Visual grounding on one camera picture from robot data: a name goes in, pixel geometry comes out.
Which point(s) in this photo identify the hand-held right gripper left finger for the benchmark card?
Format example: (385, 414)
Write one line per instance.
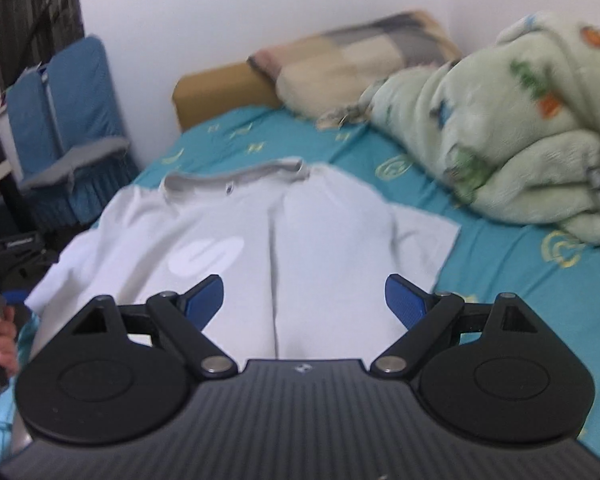
(206, 300)

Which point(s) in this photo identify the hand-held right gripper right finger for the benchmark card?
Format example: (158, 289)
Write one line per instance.
(402, 300)

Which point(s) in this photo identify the white polo shirt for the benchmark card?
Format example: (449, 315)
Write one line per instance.
(330, 230)

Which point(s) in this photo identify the teal patterned bed sheet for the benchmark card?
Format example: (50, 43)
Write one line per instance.
(495, 270)

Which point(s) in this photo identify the blue folding chair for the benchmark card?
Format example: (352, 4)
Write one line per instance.
(65, 125)

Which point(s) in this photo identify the green printed fleece blanket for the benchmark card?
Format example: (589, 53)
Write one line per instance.
(520, 135)

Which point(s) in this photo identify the brown bed base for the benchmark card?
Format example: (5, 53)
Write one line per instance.
(210, 92)

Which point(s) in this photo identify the checked pillow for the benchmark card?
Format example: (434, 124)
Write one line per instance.
(340, 60)

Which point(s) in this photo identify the dark barred window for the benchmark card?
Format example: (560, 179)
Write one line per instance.
(35, 15)

